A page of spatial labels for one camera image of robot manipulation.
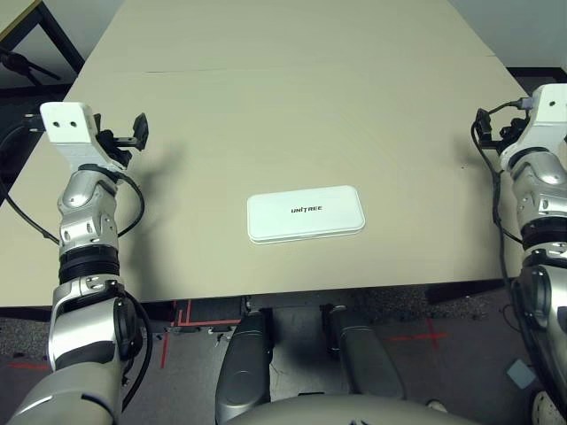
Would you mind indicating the grey left robot leg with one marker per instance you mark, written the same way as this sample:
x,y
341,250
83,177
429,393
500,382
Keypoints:
x,y
243,363

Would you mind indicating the white plastic pencil case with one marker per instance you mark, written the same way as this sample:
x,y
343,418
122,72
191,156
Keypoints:
x,y
305,214

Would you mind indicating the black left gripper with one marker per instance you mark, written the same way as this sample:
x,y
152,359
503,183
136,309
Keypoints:
x,y
117,148

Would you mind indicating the red tape cross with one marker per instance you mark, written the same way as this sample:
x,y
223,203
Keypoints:
x,y
432,336

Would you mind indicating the side table with black frame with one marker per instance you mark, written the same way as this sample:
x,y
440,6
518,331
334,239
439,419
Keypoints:
x,y
26,17

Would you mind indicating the grey right robot leg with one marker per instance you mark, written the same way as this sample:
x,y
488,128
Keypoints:
x,y
363,350

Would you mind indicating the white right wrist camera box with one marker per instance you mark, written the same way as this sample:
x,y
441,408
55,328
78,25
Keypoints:
x,y
549,119

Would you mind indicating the grey square floor pad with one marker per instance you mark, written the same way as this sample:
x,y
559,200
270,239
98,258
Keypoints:
x,y
520,374

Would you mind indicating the red tape lines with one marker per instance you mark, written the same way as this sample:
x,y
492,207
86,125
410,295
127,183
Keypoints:
x,y
208,325

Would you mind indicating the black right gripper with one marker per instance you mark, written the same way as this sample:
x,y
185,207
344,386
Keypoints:
x,y
513,133

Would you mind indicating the grey robot torso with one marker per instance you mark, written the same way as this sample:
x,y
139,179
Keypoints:
x,y
345,414

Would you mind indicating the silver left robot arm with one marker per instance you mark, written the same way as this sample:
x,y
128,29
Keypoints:
x,y
88,221

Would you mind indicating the black tripod stand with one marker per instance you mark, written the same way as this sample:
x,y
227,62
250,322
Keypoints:
x,y
20,64

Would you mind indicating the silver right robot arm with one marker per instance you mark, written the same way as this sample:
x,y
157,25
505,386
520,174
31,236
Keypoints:
x,y
545,208

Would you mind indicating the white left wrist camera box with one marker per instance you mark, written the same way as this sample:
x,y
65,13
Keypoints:
x,y
64,124

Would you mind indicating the grey robot leg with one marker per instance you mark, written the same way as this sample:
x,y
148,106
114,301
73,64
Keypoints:
x,y
363,350
243,363

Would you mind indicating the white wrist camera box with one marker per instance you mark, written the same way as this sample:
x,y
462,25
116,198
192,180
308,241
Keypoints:
x,y
64,124
549,119

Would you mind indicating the white perforated shoe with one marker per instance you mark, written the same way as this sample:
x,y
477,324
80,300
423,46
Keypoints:
x,y
545,409
437,405

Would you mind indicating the black table frame bar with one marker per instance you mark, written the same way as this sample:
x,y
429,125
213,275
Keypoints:
x,y
460,292

